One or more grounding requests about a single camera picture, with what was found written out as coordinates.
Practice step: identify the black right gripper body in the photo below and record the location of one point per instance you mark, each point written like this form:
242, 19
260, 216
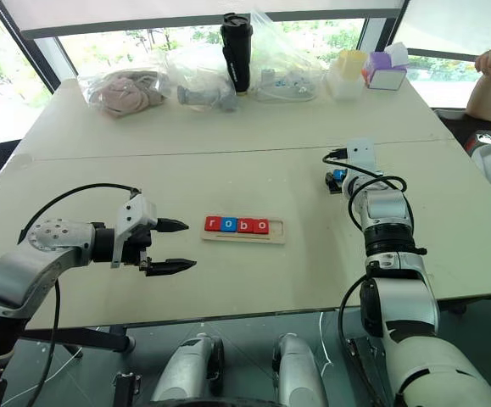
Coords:
333, 185

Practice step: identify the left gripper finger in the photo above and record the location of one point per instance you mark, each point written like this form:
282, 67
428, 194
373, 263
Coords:
171, 225
169, 267

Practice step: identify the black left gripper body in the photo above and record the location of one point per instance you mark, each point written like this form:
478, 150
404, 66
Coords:
137, 246

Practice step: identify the red letter tile r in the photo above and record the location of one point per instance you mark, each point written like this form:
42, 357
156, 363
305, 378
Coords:
212, 224

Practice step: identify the blue letter tile o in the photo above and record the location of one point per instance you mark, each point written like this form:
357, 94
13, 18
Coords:
229, 224

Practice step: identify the red letter tile b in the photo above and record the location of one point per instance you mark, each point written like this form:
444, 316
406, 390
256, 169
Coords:
245, 225

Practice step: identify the red letter tile o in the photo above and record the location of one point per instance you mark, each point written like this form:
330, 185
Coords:
261, 226

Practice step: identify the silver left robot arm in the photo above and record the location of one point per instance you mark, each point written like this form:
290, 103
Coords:
50, 241

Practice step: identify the person's bare forearm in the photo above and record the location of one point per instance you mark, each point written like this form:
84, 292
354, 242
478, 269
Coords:
484, 95

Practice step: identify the wooden letter tile tray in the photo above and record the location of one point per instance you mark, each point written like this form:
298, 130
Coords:
277, 231

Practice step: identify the silver left robot leg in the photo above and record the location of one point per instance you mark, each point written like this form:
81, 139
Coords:
185, 369

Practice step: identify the silver robot leg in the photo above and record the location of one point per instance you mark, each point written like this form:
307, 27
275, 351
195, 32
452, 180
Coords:
185, 369
298, 373

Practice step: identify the silver right robot leg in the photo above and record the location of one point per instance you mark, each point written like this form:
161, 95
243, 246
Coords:
298, 373

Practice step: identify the white plastic container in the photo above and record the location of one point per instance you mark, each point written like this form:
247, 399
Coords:
344, 87

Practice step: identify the purple tissue box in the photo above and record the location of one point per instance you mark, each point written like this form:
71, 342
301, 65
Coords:
387, 74

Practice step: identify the yellow box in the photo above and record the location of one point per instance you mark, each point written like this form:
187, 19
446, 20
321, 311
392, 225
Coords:
352, 63

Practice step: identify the grey plastic part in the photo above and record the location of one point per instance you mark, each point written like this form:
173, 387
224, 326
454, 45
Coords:
204, 98

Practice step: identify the pink cloth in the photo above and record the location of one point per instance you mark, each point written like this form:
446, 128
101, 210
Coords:
122, 95

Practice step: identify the black seat beside person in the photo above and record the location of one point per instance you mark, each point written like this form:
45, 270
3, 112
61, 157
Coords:
461, 125

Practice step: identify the large clear plastic bag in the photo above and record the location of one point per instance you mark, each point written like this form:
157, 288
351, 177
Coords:
287, 51

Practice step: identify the clear bag with pink cloth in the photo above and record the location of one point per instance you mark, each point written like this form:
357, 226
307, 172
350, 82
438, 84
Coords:
101, 85

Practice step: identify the black travel tumbler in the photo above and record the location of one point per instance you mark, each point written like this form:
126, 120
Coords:
236, 55

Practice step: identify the clear bag with grey parts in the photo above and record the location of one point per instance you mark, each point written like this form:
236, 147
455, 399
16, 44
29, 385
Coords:
194, 63

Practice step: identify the white roller blind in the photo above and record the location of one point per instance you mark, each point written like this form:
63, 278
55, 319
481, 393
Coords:
185, 12

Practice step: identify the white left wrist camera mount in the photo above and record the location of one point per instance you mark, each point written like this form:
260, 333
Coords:
137, 212

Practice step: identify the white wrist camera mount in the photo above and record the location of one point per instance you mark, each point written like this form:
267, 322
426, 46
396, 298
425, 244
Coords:
361, 152
137, 212

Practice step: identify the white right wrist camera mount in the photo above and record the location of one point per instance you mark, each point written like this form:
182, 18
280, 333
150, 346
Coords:
361, 152

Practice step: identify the black table frame bar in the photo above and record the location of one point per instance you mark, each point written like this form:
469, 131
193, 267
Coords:
79, 337

